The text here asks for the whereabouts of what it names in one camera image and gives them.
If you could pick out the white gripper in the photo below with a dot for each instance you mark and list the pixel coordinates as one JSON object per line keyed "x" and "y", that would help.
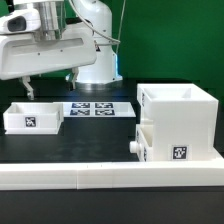
{"x": 22, "y": 55}

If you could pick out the white front drawer box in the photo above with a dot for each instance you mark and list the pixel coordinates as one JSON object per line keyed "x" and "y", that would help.
{"x": 142, "y": 145}

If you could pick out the white drawer box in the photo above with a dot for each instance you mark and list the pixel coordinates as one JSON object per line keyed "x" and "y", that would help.
{"x": 33, "y": 118}
{"x": 142, "y": 145}

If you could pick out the white drawer cabinet housing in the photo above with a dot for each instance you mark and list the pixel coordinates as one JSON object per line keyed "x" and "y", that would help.
{"x": 183, "y": 117}

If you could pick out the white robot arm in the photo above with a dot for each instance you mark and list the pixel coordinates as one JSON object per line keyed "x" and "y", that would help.
{"x": 44, "y": 36}

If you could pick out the white rear drawer box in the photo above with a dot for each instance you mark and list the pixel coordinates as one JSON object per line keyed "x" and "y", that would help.
{"x": 33, "y": 118}

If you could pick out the white marker sheet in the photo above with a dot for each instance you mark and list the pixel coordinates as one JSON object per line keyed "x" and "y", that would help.
{"x": 97, "y": 109}

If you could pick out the white L-shaped fence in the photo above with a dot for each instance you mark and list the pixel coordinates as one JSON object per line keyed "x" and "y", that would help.
{"x": 111, "y": 175}

